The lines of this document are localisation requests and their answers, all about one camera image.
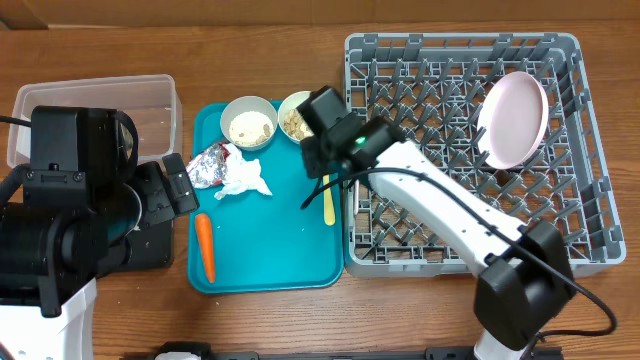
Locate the yellow plastic spoon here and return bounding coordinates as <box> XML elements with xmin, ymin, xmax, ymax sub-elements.
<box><xmin>323</xmin><ymin>188</ymin><xmax>336</xmax><ymax>226</ymax></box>

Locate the white napkin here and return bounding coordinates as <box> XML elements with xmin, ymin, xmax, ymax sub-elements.
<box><xmin>214</xmin><ymin>143</ymin><xmax>272</xmax><ymax>200</ymax></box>

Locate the white plate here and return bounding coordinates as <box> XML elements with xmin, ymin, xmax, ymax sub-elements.
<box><xmin>477</xmin><ymin>71</ymin><xmax>549</xmax><ymax>170</ymax></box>

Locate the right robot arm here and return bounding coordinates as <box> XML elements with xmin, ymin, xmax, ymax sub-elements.
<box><xmin>296</xmin><ymin>86</ymin><xmax>576</xmax><ymax>359</ymax></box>

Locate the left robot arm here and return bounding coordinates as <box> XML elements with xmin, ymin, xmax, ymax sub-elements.
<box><xmin>1</xmin><ymin>105</ymin><xmax>199</xmax><ymax>359</ymax></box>

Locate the grey dishwasher rack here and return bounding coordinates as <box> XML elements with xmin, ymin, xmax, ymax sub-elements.
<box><xmin>344</xmin><ymin>33</ymin><xmax>627</xmax><ymax>277</ymax></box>

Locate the orange carrot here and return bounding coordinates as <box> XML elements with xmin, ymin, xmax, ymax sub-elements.
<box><xmin>195</xmin><ymin>213</ymin><xmax>216</xmax><ymax>283</ymax></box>

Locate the black tray bin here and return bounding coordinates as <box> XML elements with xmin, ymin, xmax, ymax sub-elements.
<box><xmin>98</xmin><ymin>221</ymin><xmax>174</xmax><ymax>277</ymax></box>

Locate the white bowl with nuts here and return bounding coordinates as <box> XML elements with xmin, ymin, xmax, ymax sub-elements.
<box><xmin>278</xmin><ymin>91</ymin><xmax>313</xmax><ymax>144</ymax></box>

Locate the white bowl with crumbs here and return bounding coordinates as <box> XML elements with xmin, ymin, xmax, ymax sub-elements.
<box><xmin>220</xmin><ymin>96</ymin><xmax>278</xmax><ymax>151</ymax></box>

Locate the clear plastic bin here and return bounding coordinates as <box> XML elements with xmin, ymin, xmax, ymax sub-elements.
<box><xmin>12</xmin><ymin>74</ymin><xmax>183</xmax><ymax>163</ymax></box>

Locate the teal plastic tray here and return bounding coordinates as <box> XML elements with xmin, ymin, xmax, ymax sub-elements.
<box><xmin>187</xmin><ymin>131</ymin><xmax>344</xmax><ymax>294</ymax></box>

